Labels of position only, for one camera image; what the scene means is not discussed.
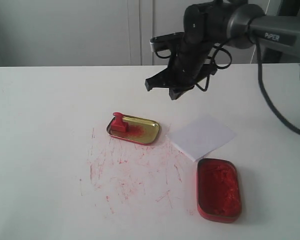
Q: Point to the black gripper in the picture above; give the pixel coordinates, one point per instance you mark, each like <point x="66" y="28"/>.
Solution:
<point x="191" y="54"/>

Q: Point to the red rubber stamp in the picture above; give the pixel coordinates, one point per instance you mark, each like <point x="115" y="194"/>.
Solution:
<point x="118" y="124"/>

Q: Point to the red ink tin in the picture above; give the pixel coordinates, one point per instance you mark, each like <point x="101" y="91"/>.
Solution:
<point x="218" y="196"/>

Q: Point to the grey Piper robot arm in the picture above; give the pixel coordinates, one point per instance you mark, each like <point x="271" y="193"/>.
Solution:
<point x="212" y="25"/>

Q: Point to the gold tin lid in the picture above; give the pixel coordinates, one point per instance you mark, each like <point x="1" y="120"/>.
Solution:
<point x="140" y="130"/>

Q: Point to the white paper pad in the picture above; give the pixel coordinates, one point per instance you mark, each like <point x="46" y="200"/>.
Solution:
<point x="200" y="137"/>

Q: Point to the white cabinet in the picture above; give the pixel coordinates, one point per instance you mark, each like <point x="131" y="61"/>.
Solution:
<point x="85" y="32"/>

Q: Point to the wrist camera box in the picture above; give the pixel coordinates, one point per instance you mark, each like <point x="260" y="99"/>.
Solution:
<point x="165" y="42"/>

